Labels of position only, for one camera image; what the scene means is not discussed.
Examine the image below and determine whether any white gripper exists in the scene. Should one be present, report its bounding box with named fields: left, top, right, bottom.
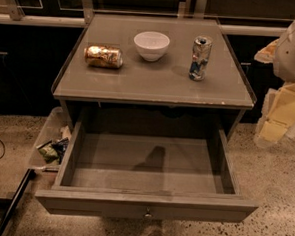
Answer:
left=253, top=40, right=295, bottom=148

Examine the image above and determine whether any grey top drawer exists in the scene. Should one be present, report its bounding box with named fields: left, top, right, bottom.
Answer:
left=36, top=108, right=257, bottom=222

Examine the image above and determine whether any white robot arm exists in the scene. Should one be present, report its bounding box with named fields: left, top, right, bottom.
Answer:
left=254, top=20, right=295, bottom=148

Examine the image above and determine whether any grey drawer cabinet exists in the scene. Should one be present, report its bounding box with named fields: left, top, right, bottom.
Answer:
left=49, top=10, right=262, bottom=145

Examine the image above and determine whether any brass top drawer knob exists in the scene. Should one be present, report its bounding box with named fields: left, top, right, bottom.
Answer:
left=144, top=208, right=153, bottom=218

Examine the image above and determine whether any blue silver upright can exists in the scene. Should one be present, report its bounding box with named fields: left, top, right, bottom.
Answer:
left=189, top=35, right=212, bottom=81

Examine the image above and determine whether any white ceramic bowl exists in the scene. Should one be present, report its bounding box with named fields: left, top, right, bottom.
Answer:
left=133, top=31, right=170, bottom=62

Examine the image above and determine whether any gold crushed soda can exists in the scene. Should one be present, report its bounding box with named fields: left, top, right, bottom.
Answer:
left=84, top=45, right=123, bottom=69

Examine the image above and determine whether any dark blue snack bag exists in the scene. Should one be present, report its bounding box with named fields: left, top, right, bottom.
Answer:
left=52, top=138, right=69, bottom=163

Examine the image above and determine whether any clear plastic storage bin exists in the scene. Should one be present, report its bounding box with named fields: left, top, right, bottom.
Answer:
left=28, top=107, right=71, bottom=171

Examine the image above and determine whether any green snack bag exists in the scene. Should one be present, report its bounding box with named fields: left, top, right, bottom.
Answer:
left=37, top=142, right=59, bottom=163

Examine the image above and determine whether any black floor rail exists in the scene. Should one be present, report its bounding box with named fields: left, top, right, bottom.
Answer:
left=0, top=169, right=36, bottom=236

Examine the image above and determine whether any metal railing frame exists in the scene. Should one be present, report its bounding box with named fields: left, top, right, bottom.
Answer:
left=0, top=0, right=295, bottom=37

